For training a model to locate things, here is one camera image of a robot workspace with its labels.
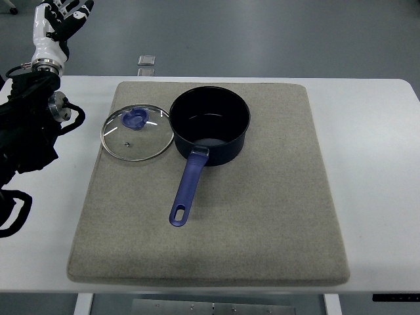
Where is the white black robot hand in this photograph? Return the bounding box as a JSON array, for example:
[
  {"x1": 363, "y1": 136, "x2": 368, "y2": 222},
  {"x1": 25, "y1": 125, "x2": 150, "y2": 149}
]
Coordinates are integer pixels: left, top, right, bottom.
[{"x1": 31, "y1": 1, "x2": 95, "y2": 76}]

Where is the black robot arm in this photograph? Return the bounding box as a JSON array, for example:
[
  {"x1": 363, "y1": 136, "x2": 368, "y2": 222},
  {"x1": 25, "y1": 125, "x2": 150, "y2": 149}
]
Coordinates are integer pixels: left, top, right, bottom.
[{"x1": 1, "y1": 63, "x2": 85, "y2": 186}]

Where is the white left table leg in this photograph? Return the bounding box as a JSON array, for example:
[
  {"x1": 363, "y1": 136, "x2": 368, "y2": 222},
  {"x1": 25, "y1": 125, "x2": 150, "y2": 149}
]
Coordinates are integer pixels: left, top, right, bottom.
[{"x1": 73, "y1": 293, "x2": 94, "y2": 315}]

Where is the chair caster wheel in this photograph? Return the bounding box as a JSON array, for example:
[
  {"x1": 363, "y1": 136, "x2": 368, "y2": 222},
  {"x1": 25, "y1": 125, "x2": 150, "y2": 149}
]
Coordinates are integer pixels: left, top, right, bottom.
[{"x1": 3, "y1": 0, "x2": 18, "y2": 15}]

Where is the white right table leg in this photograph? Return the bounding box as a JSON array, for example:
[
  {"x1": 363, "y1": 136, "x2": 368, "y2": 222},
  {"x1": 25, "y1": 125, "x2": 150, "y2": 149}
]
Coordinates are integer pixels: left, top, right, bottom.
[{"x1": 324, "y1": 294, "x2": 343, "y2": 315}]

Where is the upper floor socket plate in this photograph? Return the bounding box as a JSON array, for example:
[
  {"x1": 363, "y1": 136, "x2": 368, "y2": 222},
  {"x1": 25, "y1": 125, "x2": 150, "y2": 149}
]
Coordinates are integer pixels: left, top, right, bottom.
[{"x1": 137, "y1": 55, "x2": 156, "y2": 66}]

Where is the dark blue saucepan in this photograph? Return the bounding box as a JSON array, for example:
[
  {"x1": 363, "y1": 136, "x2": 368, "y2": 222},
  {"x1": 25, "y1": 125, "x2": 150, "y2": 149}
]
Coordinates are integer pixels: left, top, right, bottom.
[{"x1": 169, "y1": 86, "x2": 251, "y2": 227}]

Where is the lower floor socket plate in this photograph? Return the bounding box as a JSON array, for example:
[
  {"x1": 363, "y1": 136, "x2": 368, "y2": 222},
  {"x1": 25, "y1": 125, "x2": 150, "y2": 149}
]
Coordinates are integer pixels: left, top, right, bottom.
[{"x1": 137, "y1": 68, "x2": 155, "y2": 77}]

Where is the white table leg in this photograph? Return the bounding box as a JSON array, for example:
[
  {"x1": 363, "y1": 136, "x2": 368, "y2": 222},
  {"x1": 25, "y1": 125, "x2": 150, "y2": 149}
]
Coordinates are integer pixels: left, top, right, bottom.
[
  {"x1": 324, "y1": 294, "x2": 343, "y2": 315},
  {"x1": 73, "y1": 293, "x2": 94, "y2": 315}
]

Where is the beige fabric mat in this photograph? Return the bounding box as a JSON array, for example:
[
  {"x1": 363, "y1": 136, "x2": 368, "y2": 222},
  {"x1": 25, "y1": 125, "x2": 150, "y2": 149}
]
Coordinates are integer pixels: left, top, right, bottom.
[{"x1": 67, "y1": 83, "x2": 350, "y2": 287}]

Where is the floor socket plate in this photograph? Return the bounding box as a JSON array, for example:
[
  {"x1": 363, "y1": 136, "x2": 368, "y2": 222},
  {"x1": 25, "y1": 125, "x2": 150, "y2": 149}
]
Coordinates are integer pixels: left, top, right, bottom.
[
  {"x1": 137, "y1": 55, "x2": 156, "y2": 66},
  {"x1": 137, "y1": 68, "x2": 155, "y2": 77}
]

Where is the glass lid with blue knob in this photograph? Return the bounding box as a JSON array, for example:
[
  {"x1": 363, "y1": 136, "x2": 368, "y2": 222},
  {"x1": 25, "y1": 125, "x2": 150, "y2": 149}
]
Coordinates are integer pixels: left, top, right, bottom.
[{"x1": 100, "y1": 104, "x2": 174, "y2": 161}]

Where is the black table control panel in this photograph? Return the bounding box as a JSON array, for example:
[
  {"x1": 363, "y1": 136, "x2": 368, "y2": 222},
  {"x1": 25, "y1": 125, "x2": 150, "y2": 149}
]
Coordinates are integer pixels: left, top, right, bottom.
[{"x1": 372, "y1": 293, "x2": 420, "y2": 303}]

